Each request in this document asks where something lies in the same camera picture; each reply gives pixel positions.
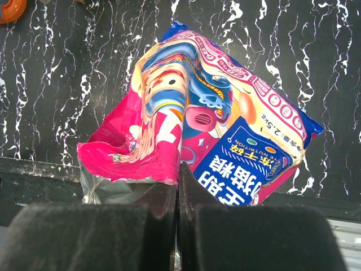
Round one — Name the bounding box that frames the pink pet food bag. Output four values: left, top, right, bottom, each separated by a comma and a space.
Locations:
77, 21, 323, 206

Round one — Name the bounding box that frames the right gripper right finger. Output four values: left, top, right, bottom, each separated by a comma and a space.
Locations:
178, 163, 346, 270

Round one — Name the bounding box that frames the orange curved toy track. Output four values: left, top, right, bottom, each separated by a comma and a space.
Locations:
1, 0, 27, 24

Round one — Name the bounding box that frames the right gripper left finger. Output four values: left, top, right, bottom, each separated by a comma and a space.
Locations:
1, 183, 177, 270

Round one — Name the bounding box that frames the aluminium frame rail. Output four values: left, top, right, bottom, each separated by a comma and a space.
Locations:
328, 219, 361, 270

